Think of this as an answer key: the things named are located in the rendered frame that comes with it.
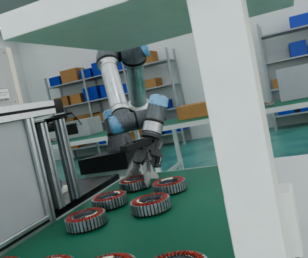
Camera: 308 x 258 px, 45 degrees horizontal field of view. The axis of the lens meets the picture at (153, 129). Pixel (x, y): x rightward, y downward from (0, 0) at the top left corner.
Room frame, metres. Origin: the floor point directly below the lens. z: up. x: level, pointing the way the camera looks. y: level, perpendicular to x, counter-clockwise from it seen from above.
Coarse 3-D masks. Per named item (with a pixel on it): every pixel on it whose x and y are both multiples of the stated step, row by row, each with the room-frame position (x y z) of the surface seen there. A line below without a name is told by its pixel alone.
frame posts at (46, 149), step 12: (60, 120) 1.25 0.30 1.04; (36, 132) 1.16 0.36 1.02; (48, 132) 1.18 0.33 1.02; (60, 132) 1.25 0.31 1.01; (48, 144) 1.17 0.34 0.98; (60, 144) 1.25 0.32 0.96; (48, 156) 1.15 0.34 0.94; (60, 156) 1.26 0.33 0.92; (72, 156) 1.27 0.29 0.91; (48, 168) 1.16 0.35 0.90; (72, 168) 1.27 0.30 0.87; (48, 180) 1.16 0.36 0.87; (72, 180) 1.25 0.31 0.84; (60, 192) 1.17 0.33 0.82; (72, 192) 1.26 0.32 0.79; (60, 204) 1.16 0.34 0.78
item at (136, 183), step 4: (132, 176) 1.36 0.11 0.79; (136, 176) 1.35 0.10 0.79; (140, 176) 1.34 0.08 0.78; (124, 180) 1.33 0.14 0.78; (128, 180) 1.34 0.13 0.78; (132, 180) 1.34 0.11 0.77; (136, 180) 1.27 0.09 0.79; (140, 180) 1.27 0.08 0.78; (120, 184) 1.29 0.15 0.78; (124, 184) 1.27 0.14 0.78; (128, 184) 1.26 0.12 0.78; (132, 184) 1.26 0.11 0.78; (136, 184) 1.26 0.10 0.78; (140, 184) 1.26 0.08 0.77; (144, 184) 1.27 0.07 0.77; (120, 188) 1.29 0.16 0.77; (124, 188) 1.27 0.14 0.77; (128, 188) 1.26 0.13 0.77; (132, 188) 1.27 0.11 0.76; (136, 188) 1.26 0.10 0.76; (140, 188) 1.27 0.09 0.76; (144, 188) 1.28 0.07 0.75
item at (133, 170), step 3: (132, 162) 1.37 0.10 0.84; (132, 165) 1.36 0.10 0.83; (135, 165) 1.36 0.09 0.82; (138, 165) 1.38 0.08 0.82; (129, 168) 1.37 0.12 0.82; (132, 168) 1.35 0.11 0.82; (135, 168) 1.36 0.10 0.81; (138, 168) 1.38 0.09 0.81; (129, 171) 1.36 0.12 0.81; (132, 171) 1.36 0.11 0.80; (135, 171) 1.38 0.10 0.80; (138, 171) 1.39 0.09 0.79; (126, 174) 1.37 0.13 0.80; (129, 174) 1.36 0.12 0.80; (132, 174) 1.38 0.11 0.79; (135, 174) 1.38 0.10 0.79; (138, 174) 1.39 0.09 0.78; (126, 177) 1.36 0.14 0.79
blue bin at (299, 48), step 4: (300, 40) 6.62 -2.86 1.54; (304, 40) 6.60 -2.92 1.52; (292, 44) 6.67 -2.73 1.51; (296, 44) 6.65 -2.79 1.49; (300, 44) 6.62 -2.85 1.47; (304, 44) 6.60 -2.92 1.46; (292, 48) 6.67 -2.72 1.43; (296, 48) 6.65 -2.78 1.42; (300, 48) 6.63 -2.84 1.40; (304, 48) 6.61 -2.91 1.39; (292, 52) 6.68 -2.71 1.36; (296, 52) 6.65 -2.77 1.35; (300, 52) 6.63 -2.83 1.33; (304, 52) 6.61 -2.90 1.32; (292, 56) 6.68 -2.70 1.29
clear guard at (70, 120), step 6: (66, 114) 1.44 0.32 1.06; (72, 114) 1.48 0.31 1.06; (36, 120) 1.27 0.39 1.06; (42, 120) 1.54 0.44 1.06; (48, 120) 1.53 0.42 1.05; (66, 120) 1.52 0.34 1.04; (72, 120) 1.51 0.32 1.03; (78, 120) 1.51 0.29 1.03; (66, 126) 1.55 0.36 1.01; (72, 126) 1.54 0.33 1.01
